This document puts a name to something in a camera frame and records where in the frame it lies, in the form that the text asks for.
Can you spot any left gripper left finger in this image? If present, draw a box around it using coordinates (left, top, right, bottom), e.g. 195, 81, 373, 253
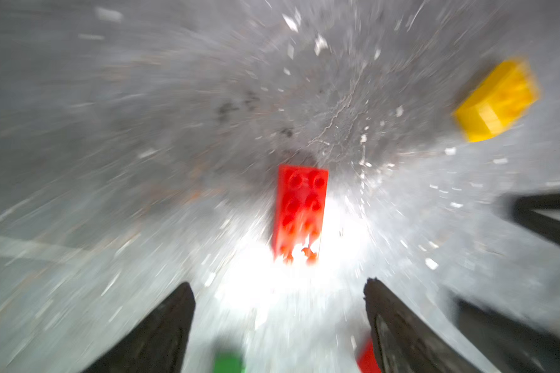
85, 282, 196, 373

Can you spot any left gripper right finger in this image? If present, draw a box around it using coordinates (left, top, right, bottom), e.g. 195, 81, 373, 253
364, 278, 480, 373

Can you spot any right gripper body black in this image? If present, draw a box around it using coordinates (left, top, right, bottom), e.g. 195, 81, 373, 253
455, 298, 560, 372

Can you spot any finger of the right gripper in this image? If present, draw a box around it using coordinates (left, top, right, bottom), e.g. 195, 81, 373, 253
511, 193, 560, 246

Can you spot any small red lego brick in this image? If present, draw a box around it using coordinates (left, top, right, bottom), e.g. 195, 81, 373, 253
356, 339, 382, 373

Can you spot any green lego brick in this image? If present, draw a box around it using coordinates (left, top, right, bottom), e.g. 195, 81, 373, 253
212, 352, 246, 373

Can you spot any long red lego brick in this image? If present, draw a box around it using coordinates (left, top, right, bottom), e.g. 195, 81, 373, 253
272, 164, 329, 265

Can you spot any yellow sloped lego brick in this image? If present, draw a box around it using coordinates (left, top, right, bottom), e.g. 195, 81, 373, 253
454, 60, 539, 143

